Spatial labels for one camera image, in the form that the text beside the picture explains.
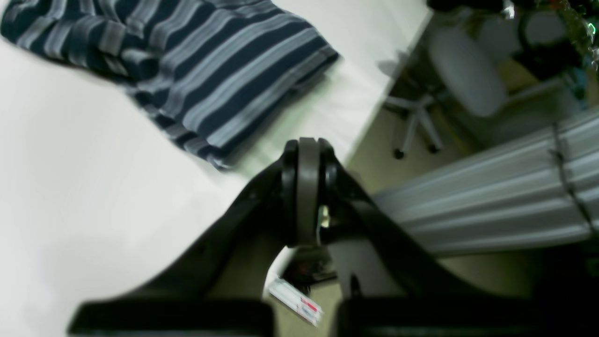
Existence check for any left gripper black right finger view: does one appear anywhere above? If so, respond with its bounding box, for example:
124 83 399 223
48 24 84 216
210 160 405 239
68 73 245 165
318 139 598 337

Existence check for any white red label tag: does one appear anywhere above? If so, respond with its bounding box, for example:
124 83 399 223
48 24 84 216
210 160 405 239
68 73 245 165
267 278 324 327

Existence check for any silver aluminium frame beam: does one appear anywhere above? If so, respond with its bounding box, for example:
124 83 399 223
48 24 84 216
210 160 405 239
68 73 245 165
373 108 599 256

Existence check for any left gripper black left finger viewer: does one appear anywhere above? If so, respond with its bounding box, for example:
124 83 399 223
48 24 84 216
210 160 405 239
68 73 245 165
68 137 320 337

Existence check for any navy white striped T-shirt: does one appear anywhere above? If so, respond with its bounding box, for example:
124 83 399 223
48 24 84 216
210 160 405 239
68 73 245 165
1 0 340 170

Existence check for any white office chair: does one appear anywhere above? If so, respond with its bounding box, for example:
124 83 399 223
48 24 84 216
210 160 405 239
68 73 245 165
385 28 574 160

